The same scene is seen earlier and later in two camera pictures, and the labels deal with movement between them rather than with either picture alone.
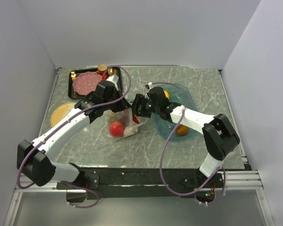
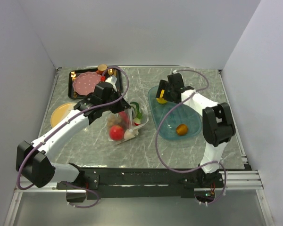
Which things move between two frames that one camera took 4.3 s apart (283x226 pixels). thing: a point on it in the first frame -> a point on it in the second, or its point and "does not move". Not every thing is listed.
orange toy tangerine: x=182 y=130 does not move
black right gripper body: x=147 y=108 -> x=164 y=85
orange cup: x=101 y=69 does not move
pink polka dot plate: x=86 y=83 does not move
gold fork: x=73 y=74 does not move
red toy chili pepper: x=135 y=119 -> x=124 y=116
